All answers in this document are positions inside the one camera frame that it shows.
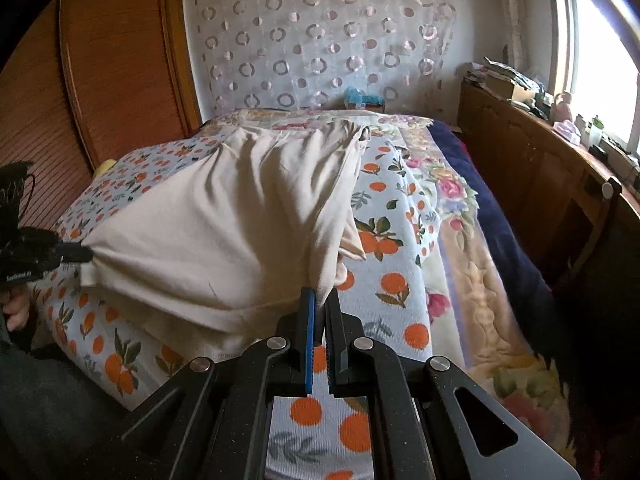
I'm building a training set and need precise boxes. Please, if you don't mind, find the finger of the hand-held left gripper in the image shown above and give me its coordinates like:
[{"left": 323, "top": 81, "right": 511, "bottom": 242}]
[{"left": 54, "top": 241, "right": 95, "bottom": 265}]

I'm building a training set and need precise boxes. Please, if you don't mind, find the pile of papers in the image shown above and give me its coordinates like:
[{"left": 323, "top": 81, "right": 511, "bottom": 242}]
[{"left": 482, "top": 57, "right": 539, "bottom": 86}]

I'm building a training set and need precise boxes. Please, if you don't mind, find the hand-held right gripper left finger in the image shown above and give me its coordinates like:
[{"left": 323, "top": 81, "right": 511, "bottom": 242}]
[{"left": 117, "top": 287, "right": 317, "bottom": 480}]

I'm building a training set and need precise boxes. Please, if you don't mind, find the navy blue blanket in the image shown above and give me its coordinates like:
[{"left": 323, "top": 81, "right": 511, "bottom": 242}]
[{"left": 427, "top": 120, "right": 566, "bottom": 311}]

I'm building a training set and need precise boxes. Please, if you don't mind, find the wooden headboard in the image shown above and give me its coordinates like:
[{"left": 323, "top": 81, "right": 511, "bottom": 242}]
[{"left": 0, "top": 0, "right": 203, "bottom": 241}]

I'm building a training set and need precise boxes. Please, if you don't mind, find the floral quilt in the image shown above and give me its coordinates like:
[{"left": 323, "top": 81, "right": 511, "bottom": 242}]
[{"left": 200, "top": 107, "right": 576, "bottom": 461}]

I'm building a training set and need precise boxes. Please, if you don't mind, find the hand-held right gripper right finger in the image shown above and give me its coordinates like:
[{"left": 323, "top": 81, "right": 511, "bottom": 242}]
[{"left": 324, "top": 287, "right": 583, "bottom": 480}]

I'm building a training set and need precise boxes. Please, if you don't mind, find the wooden chair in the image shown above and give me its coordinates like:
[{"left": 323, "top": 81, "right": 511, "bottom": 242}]
[{"left": 565, "top": 175, "right": 640, "bottom": 291}]

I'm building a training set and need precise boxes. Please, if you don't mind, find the window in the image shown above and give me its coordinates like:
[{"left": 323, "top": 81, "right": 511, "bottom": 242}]
[{"left": 547, "top": 0, "right": 640, "bottom": 156}]

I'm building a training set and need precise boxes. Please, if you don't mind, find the cardboard box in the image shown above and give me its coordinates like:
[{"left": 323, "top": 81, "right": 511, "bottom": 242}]
[{"left": 487, "top": 77, "right": 537, "bottom": 102}]

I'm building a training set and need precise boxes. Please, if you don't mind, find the person's left hand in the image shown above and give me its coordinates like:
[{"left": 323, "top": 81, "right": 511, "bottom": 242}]
[{"left": 0, "top": 286, "right": 32, "bottom": 333}]

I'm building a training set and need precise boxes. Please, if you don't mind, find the beige printed t-shirt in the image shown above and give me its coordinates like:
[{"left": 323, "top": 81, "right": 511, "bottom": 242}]
[{"left": 79, "top": 121, "right": 371, "bottom": 361}]

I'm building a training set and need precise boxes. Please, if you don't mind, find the pale pink pack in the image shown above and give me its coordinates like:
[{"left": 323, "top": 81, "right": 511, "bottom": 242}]
[{"left": 555, "top": 120, "right": 582, "bottom": 144}]

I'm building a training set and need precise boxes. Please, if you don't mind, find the patterned window curtain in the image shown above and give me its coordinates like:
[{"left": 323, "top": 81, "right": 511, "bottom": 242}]
[{"left": 487, "top": 0, "right": 542, "bottom": 86}]

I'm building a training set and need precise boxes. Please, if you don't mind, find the person's left forearm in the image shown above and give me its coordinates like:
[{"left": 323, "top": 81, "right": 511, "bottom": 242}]
[{"left": 0, "top": 327, "right": 151, "bottom": 480}]

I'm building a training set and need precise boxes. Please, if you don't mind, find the circle pattern lace curtain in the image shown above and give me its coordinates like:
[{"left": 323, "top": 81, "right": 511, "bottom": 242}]
[{"left": 182, "top": 0, "right": 461, "bottom": 121}]

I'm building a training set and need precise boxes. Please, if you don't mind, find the orange fruit print bedsheet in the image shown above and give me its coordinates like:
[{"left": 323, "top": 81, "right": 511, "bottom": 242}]
[{"left": 27, "top": 132, "right": 451, "bottom": 480}]

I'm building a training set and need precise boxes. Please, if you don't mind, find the long wooden cabinet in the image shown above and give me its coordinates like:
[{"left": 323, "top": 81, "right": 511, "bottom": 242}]
[{"left": 457, "top": 82, "right": 640, "bottom": 311}]

